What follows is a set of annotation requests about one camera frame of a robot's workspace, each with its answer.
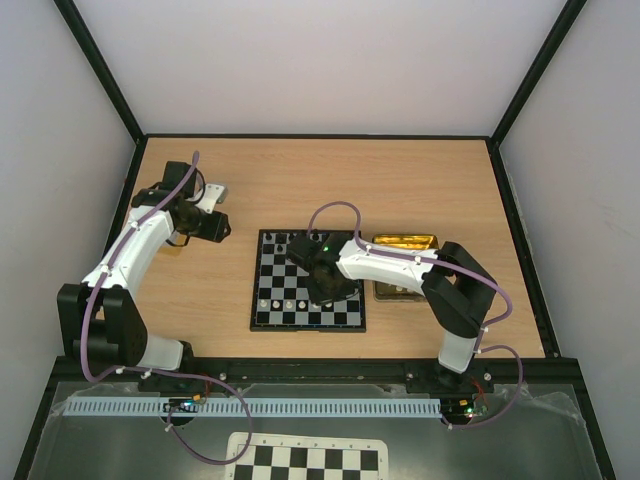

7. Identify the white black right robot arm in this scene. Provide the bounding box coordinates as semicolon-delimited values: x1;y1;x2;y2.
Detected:
286;232;497;392

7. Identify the black mounting rail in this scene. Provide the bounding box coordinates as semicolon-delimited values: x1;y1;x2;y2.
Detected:
137;357;494;394

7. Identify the checkered calibration board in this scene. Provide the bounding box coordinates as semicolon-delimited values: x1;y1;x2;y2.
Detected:
224;432;390;480

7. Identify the black grey chess board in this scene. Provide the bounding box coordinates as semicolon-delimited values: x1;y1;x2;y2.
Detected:
249;229;366;333

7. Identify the gold metal tray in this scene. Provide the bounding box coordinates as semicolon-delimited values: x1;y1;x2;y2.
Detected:
372;234;439;302

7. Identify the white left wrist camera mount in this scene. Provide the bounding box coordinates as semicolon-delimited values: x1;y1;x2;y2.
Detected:
195;183;228;213

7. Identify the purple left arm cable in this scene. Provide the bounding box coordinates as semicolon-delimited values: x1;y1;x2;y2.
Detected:
79;150;255;464

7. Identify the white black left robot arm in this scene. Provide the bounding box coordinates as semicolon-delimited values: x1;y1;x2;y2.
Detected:
57;156;231;383

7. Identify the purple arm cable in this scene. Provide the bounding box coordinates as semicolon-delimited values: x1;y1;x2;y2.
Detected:
79;150;255;464
307;201;525;431

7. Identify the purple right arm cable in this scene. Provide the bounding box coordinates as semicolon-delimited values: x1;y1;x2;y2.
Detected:
307;201;525;431

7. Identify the white slotted cable duct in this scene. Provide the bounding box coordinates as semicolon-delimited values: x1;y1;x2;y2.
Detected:
63;396;441;419

